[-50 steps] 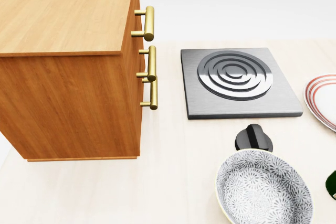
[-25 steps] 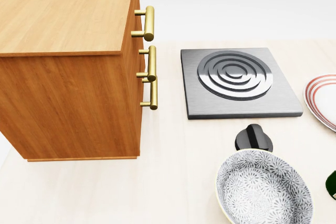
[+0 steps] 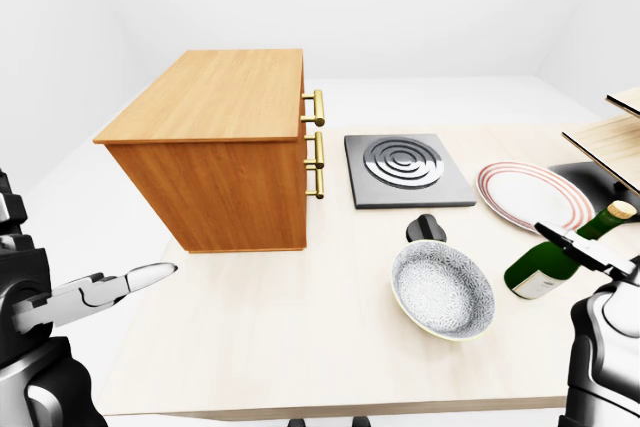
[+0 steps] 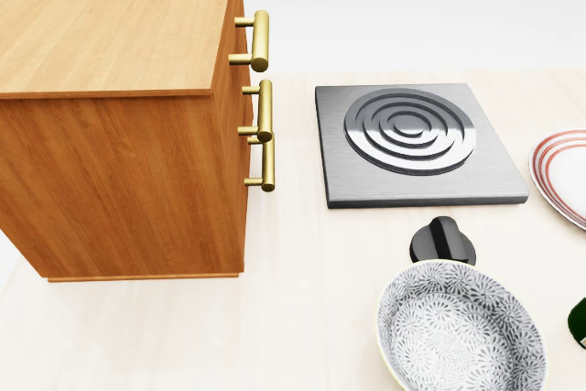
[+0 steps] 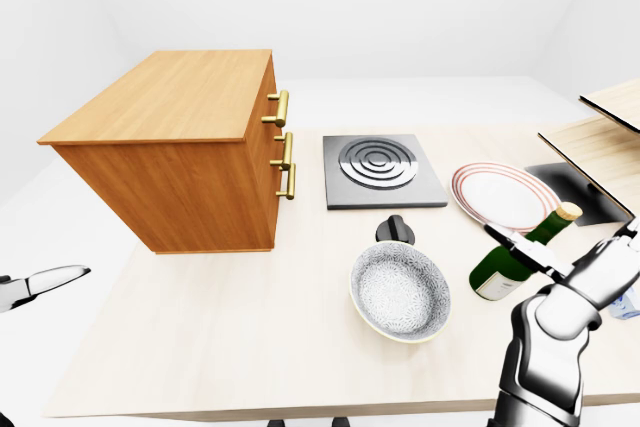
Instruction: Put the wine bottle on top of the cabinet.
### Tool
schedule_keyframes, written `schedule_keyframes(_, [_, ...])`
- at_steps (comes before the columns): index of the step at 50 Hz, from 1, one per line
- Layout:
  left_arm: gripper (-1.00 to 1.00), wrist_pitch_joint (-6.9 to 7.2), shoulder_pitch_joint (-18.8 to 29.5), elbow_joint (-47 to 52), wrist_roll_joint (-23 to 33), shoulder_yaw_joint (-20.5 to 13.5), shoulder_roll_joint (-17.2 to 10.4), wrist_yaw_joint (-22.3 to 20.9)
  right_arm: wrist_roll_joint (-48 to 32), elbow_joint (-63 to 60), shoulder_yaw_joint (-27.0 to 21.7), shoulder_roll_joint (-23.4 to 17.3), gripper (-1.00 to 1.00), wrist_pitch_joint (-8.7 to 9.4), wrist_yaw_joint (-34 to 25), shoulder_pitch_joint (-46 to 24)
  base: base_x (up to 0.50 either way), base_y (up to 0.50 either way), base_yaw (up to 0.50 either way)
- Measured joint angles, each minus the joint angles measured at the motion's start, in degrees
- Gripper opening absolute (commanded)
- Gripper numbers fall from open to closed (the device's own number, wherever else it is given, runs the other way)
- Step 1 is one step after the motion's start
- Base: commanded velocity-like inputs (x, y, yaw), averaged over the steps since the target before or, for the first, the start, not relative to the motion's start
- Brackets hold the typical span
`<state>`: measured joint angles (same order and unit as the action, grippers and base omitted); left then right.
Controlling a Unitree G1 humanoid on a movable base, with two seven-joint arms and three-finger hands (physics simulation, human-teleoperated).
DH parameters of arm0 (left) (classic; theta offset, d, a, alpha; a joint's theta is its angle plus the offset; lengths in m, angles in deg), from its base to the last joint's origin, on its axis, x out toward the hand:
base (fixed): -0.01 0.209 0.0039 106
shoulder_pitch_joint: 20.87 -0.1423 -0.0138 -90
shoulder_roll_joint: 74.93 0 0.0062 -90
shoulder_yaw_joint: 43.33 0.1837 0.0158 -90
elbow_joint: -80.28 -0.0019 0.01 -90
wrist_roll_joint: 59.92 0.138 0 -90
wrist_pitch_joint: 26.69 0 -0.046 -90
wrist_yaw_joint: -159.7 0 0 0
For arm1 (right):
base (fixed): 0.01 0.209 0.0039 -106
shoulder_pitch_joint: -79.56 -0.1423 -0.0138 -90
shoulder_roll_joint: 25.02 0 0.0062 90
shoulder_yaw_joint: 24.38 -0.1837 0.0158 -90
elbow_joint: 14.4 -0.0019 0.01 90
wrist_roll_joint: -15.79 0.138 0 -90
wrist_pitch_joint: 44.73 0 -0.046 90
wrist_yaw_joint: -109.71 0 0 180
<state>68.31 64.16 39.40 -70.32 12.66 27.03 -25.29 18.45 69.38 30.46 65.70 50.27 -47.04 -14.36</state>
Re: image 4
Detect wooden cabinet drawer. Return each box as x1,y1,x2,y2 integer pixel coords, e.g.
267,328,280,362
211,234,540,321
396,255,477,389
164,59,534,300
212,0,249,90
233,146,255,273
228,73,254,159

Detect wooden cabinet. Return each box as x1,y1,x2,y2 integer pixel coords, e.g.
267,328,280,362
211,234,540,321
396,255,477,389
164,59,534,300
0,0,255,283

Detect dark green wine bottle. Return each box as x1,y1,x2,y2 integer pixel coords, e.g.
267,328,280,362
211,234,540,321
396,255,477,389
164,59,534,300
567,298,586,350

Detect flat dark stove plate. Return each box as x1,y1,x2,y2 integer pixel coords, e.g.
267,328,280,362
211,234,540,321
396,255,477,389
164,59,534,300
314,83,529,210

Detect round black knob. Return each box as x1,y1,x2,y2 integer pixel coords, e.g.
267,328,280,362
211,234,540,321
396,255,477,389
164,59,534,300
409,215,477,266

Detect patterned grey white bowl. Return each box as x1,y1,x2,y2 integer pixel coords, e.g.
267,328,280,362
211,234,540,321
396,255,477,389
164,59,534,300
375,259,548,391

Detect white plate with red rings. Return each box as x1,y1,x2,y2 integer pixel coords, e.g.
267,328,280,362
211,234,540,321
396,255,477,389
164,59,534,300
528,130,586,232

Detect brass drawer handle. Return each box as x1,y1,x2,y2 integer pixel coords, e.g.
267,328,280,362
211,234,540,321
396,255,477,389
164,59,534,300
237,79,274,144
244,135,277,192
228,9,270,73

